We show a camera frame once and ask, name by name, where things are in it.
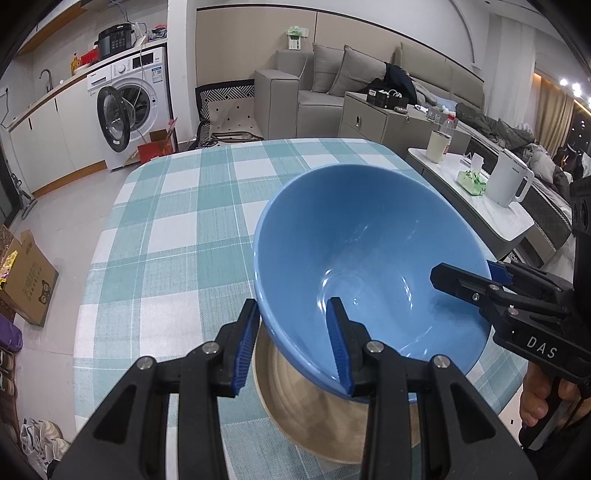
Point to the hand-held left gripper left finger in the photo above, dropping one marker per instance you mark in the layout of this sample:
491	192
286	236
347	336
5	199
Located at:
244	341

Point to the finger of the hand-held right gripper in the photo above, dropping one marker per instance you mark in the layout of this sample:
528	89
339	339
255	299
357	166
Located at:
457	279
501	273

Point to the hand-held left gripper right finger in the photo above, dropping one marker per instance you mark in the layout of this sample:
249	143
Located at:
339	350

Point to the beige plate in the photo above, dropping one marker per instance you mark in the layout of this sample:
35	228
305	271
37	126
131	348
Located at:
304	406

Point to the blue bowl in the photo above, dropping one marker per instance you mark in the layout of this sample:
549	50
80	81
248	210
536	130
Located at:
369	240

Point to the person's right hand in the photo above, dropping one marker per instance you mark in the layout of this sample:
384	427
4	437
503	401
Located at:
538	397

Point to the white marble coffee table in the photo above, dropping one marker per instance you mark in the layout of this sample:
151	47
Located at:
508	221

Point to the white electric kettle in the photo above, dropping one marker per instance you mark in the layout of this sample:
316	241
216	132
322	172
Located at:
505	180

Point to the green tissue pack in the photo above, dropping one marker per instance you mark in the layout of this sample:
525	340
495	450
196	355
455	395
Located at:
472	182

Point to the white folded card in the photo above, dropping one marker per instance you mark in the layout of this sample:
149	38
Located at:
475	163

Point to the cream tumbler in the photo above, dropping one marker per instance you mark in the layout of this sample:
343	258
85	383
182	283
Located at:
437	146

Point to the teal white checkered tablecloth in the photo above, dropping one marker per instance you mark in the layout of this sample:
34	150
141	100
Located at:
175	221

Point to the dark grey coat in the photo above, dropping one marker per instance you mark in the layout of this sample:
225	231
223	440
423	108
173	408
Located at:
489	124

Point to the clear bottle with red cap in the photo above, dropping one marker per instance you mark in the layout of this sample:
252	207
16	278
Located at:
450	124

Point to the beige curtain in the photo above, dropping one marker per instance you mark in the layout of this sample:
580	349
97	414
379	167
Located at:
554	115

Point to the grey side cabinet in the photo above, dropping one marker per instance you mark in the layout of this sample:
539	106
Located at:
369	120

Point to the black box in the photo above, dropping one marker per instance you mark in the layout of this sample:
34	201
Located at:
383	99

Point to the dark jacket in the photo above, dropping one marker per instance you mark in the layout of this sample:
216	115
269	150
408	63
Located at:
401	83

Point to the red cardboard box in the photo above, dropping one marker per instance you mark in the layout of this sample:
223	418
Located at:
150	152

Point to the brown cardboard box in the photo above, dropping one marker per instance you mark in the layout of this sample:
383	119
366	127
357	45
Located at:
32	286

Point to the white sneakers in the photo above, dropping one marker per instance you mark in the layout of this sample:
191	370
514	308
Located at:
44	447

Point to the grey cushion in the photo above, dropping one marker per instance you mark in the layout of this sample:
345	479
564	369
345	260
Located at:
358	71
325	69

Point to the grey sofa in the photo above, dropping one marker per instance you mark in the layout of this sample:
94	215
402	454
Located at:
277	106

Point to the yellow snack packet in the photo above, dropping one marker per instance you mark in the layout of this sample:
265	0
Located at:
8	267

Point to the grey floor mop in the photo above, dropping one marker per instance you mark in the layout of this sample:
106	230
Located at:
25	203

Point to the brown patterned box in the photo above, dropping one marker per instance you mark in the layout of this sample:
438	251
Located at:
4	240

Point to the white kitchen base cabinet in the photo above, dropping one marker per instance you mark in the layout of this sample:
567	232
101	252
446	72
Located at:
60	138

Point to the white washing machine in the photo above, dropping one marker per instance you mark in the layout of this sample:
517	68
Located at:
152	69

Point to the yellow bottle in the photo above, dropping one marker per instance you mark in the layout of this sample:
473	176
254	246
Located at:
74	64

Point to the black pressure cooker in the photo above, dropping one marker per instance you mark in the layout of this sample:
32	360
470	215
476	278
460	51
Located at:
115	42

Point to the dark kitchen faucet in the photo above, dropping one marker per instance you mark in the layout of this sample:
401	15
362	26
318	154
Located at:
46	78

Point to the white wall-mounted box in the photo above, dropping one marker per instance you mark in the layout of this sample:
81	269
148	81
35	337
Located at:
298	39

